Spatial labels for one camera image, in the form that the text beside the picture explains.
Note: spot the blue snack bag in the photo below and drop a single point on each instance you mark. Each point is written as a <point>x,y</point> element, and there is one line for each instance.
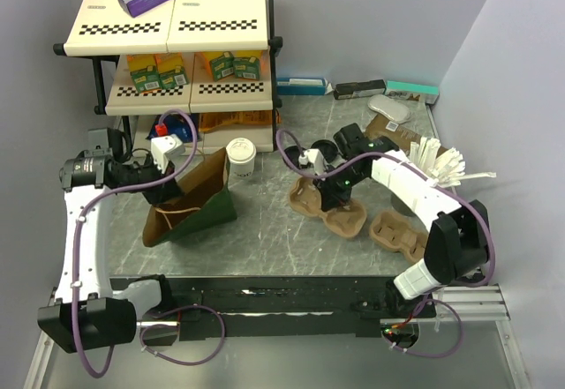
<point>172,125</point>

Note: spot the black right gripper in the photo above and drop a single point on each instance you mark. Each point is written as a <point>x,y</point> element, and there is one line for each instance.
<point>331,197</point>

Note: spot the blue flat box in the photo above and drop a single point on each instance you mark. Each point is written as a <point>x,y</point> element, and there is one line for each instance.
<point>303,87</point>

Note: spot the metal straw holder cup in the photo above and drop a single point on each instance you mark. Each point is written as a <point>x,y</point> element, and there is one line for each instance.
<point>400,206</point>

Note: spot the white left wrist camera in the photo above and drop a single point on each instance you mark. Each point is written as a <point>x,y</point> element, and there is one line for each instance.
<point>165,148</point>

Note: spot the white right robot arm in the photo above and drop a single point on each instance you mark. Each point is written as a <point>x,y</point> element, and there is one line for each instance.
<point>459,239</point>

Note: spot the brown pulp cup carrier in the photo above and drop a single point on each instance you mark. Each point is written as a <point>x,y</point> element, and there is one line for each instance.
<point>393,232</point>

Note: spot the green yellow carton far left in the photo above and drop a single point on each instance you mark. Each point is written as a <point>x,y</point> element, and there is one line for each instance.
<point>144,73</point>

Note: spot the teal flat box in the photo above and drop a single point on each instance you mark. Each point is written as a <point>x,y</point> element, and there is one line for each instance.
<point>411,92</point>

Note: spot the orange snack bag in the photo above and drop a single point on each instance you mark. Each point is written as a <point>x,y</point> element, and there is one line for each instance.
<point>212,121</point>

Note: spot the aluminium rail frame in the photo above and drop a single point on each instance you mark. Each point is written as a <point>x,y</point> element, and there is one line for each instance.
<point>469,344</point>

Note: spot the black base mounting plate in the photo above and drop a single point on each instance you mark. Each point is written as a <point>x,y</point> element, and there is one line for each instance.
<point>260,306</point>

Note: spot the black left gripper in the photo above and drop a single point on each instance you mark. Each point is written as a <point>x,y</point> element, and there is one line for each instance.
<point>163,192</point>

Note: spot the white paper coffee cup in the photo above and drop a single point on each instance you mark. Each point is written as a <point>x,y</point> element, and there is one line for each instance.
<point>242,170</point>

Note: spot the beige three-tier shelf rack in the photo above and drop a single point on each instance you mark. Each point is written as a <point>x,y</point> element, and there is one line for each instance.
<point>104,34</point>

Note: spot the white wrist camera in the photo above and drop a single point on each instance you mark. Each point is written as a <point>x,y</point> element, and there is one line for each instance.
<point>314,158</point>
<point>165,148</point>

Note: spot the white plastic cup lid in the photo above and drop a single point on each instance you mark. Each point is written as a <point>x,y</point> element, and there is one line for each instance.
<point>241,150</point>

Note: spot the brown green paper bag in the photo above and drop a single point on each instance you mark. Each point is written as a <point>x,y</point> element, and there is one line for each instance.
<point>206,202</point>

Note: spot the white oval pouch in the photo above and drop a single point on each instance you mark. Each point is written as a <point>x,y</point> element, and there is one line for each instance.
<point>393,110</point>

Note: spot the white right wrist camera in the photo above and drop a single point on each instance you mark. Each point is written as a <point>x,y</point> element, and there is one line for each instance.
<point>314,158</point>

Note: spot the brown kraft coffee pouch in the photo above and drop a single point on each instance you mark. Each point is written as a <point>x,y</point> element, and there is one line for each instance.
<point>380,126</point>

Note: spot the black cup lid stack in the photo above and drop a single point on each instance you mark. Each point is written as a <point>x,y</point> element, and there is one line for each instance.
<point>293,153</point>

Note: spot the black flat box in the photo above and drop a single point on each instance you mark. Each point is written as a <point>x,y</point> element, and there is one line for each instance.
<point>364,89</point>

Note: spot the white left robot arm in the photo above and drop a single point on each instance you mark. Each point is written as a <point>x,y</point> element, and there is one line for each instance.
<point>86,313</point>

